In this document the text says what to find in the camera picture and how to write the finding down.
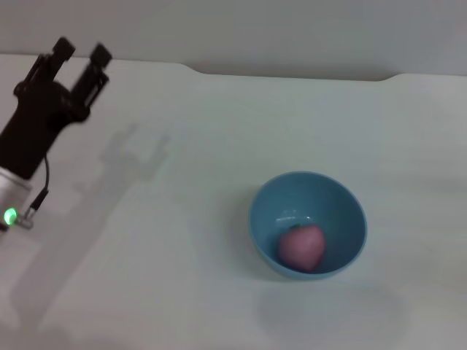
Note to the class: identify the pink peach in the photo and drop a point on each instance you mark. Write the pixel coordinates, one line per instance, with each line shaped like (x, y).
(303, 248)

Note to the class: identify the blue bowl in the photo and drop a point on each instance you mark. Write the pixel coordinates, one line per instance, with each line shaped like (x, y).
(328, 197)

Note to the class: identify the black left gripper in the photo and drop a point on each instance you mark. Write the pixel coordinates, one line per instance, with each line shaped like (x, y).
(36, 120)

